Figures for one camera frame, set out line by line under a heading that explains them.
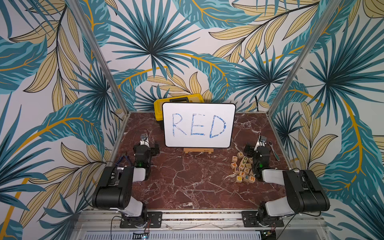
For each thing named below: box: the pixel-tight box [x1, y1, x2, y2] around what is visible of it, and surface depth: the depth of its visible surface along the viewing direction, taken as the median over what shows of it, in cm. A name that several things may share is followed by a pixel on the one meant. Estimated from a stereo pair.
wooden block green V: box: [241, 156, 249, 165], surface depth 94 cm
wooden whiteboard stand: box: [183, 148, 214, 154], surface depth 94 cm
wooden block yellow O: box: [235, 175, 243, 183], surface depth 87 cm
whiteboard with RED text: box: [162, 102, 236, 149], surface depth 90 cm
